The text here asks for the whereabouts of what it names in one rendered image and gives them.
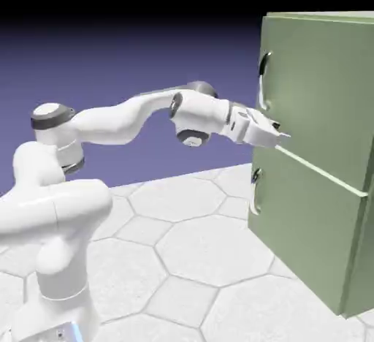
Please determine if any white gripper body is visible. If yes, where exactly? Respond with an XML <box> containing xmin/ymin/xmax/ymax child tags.
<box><xmin>241</xmin><ymin>109</ymin><xmax>281</xmax><ymax>148</ymax></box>

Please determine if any green cabinet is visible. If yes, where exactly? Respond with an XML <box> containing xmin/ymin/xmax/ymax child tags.
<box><xmin>248</xmin><ymin>10</ymin><xmax>374</xmax><ymax>319</ymax></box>

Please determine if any short curved metal handle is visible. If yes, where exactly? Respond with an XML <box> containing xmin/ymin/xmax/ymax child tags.
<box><xmin>250</xmin><ymin>167</ymin><xmax>263</xmax><ymax>216</ymax></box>

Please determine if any large green cabinet door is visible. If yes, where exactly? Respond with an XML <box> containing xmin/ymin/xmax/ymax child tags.
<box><xmin>253</xmin><ymin>15</ymin><xmax>374</xmax><ymax>194</ymax></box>

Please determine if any long curved metal handle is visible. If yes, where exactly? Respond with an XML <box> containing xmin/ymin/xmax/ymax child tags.
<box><xmin>256</xmin><ymin>51</ymin><xmax>273</xmax><ymax>111</ymax></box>

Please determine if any small green cabinet door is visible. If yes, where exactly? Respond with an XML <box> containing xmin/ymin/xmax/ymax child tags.
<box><xmin>248</xmin><ymin>144</ymin><xmax>368</xmax><ymax>316</ymax></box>

